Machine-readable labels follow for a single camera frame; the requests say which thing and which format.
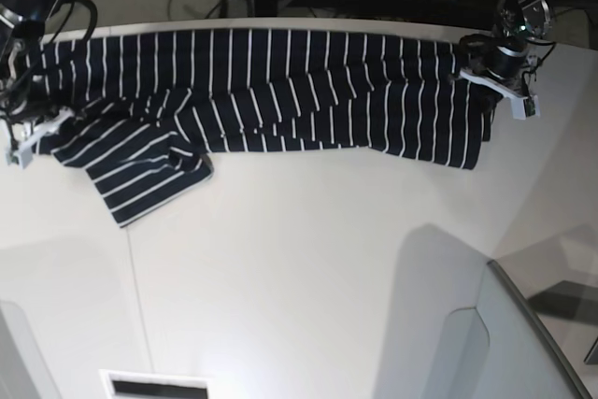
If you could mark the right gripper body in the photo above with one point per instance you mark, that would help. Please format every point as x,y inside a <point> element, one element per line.
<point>22,105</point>

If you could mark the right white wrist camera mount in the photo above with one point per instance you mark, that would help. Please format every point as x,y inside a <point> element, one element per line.
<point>20,152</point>

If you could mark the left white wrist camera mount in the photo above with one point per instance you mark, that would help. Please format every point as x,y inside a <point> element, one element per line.
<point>523,101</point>

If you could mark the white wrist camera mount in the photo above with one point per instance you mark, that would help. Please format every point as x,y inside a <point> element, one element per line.
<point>523,101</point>
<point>20,152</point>

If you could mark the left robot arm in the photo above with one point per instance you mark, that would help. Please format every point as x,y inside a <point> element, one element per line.
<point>529,20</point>

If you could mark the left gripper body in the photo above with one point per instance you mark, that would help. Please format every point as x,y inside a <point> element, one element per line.
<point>500,58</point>

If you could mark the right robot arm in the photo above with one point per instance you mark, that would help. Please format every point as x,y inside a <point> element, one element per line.
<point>23,24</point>

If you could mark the navy white striped t-shirt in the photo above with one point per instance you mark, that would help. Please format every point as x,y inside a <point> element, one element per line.
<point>150,108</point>

